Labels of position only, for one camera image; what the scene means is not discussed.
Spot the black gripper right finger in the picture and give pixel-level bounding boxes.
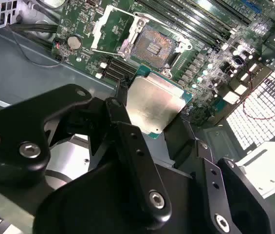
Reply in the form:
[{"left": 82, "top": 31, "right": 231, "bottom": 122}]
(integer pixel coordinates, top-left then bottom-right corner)
[{"left": 163, "top": 112, "right": 275, "bottom": 234}]

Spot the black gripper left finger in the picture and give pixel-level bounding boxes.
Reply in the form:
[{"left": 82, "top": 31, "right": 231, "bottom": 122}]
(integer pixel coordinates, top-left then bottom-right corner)
[{"left": 0, "top": 81, "right": 173, "bottom": 231}]

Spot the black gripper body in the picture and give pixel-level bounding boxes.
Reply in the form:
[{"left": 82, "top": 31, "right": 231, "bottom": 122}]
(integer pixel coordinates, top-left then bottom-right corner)
[{"left": 32, "top": 161, "right": 211, "bottom": 234}]

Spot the silver green CPU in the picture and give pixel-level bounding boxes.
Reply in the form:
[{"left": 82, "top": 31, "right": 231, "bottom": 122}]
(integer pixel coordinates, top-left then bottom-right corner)
[{"left": 124, "top": 64, "right": 194, "bottom": 140}]

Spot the metal socket cover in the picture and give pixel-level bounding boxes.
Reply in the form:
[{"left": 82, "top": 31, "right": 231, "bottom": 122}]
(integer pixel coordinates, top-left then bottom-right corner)
[{"left": 90, "top": 4, "right": 142, "bottom": 59}]

